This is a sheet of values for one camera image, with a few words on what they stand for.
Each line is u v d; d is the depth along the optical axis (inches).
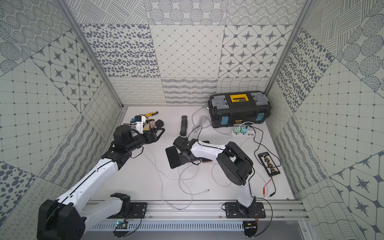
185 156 26.6
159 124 42.2
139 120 27.6
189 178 33.2
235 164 19.5
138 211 29.0
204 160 35.4
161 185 32.9
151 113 45.1
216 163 35.5
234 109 37.6
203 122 43.5
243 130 38.6
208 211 30.7
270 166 34.7
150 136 27.1
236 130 38.6
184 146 28.2
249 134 39.7
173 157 36.1
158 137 27.6
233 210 29.1
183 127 40.9
